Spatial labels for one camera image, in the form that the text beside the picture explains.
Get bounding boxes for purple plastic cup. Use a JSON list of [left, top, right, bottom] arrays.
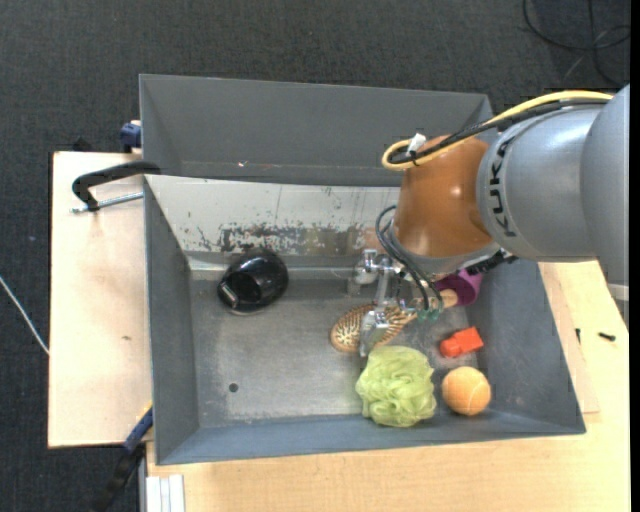
[[433, 266, 484, 308]]

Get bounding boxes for green mesh bath sponge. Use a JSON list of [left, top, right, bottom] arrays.
[[354, 344, 438, 429]]

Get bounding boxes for black cylinder on white bracket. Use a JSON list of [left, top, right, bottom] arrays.
[[469, 251, 520, 275]]

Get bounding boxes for orange tennis ball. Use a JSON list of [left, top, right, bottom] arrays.
[[440, 365, 493, 418]]

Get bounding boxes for black rounded plastic device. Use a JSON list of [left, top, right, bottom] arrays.
[[216, 248, 291, 316]]

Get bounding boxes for grey metal bin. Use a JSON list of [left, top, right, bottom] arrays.
[[138, 73, 587, 467]]

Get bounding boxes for wooden hairbrush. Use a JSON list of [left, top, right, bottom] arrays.
[[329, 288, 460, 354]]

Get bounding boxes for orange plastic block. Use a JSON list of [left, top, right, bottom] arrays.
[[439, 325, 486, 359]]

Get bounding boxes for pale wood board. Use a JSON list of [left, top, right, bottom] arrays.
[[46, 150, 154, 449]]

